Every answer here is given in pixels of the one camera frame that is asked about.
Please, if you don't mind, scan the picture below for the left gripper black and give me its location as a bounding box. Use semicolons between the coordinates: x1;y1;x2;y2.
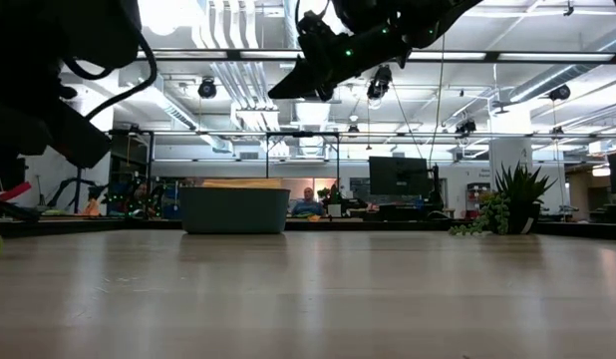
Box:
0;69;113;170

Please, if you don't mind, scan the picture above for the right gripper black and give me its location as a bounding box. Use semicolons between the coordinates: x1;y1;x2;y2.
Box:
266;27;413;103

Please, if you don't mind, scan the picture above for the orange microfiber towel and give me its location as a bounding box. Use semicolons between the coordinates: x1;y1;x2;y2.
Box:
201;178;283;189

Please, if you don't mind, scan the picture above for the red angled bar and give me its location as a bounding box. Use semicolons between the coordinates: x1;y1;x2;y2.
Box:
0;181;34;203

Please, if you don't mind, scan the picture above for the black background rack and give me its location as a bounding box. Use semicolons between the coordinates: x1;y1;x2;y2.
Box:
110;129;155;218

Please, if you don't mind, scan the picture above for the person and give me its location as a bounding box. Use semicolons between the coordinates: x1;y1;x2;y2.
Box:
291;186;325;217

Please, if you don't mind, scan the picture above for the teal plastic bin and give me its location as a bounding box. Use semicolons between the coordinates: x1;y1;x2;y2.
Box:
178;186;292;235

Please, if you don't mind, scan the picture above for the red and white shelf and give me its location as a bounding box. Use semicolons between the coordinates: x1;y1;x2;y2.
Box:
464;181;491;219

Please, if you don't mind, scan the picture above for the pale trailing succulent sprig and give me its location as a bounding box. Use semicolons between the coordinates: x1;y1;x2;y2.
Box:
448;191;512;237

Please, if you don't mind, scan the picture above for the spiky potted green plant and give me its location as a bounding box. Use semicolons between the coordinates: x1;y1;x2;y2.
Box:
492;160;559;235

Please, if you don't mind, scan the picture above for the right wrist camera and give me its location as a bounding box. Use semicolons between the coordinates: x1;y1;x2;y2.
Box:
296;10;339;54

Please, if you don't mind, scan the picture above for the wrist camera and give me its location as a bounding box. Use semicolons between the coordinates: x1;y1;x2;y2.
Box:
296;10;339;54
8;0;143;71

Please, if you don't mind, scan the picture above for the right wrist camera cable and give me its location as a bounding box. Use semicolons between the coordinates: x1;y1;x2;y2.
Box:
293;0;334;26

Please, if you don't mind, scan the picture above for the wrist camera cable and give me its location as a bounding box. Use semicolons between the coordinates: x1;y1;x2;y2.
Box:
293;0;334;26
63;29;158;121

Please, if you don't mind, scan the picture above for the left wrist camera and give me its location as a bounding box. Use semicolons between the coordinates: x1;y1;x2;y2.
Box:
8;0;143;71

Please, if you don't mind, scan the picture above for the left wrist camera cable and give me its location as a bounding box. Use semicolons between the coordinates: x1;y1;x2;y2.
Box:
63;29;158;121

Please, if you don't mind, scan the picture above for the black aluminium rig frame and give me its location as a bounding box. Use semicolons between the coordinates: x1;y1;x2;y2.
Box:
0;47;616;241

